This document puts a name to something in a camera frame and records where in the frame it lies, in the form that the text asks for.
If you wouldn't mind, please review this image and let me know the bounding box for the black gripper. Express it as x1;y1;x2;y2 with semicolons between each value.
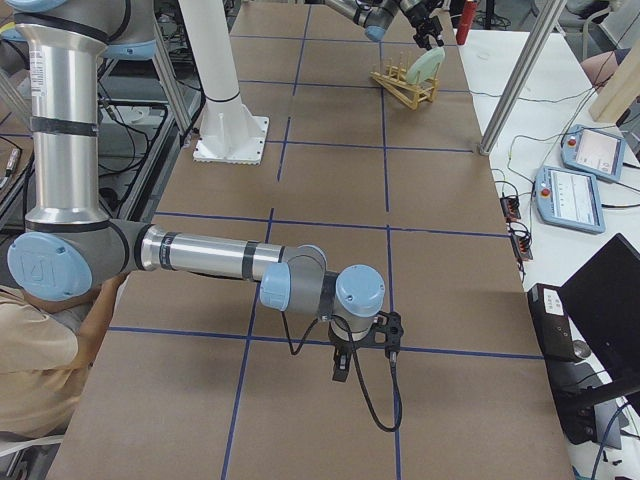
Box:
403;0;444;50
328;327;373;383

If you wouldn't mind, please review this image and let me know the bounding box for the pale green plate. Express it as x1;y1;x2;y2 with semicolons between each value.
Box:
405;47;446;85

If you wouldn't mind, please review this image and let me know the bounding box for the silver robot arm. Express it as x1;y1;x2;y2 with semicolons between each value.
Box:
7;1;401;381
321;0;444;50

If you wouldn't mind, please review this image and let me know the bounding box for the red cylinder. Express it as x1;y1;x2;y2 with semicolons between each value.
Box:
456;0;478;46

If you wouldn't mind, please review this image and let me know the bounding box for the wooden dish rack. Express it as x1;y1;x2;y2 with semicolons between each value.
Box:
370;58;443;110

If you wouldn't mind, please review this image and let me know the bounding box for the black usb hub left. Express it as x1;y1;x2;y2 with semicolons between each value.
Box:
499;195;521;222

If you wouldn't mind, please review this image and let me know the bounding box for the black usb hub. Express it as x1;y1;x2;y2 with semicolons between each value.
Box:
499;195;521;222
509;228;533;262

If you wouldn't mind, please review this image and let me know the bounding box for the far teach pendant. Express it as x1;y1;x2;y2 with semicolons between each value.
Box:
561;124;627;183

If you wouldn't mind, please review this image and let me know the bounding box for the teach pendant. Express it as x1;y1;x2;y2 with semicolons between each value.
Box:
561;124;627;183
533;166;606;234

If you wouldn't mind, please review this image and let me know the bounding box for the near teach pendant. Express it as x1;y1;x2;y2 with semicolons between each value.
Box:
533;166;606;234

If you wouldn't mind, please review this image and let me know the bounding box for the black computer box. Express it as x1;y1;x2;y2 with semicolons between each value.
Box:
527;283;592;363

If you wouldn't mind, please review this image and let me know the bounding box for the black usb hub right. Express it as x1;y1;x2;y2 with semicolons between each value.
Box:
509;228;533;262

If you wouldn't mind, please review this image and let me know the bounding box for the black monitor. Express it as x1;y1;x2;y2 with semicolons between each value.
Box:
552;233;639;445

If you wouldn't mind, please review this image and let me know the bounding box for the person in beige shirt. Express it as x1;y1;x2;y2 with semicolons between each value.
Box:
1;274;127;439

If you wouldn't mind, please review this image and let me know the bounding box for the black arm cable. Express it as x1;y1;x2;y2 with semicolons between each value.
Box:
281;308;404;433

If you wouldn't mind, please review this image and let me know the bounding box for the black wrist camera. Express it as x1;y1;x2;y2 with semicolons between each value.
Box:
371;311;404;358

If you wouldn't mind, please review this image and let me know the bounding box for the grey aluminium frame post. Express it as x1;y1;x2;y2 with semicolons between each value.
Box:
478;0;566;156

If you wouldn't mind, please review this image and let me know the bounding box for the white camera pole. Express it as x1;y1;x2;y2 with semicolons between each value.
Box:
179;0;269;165

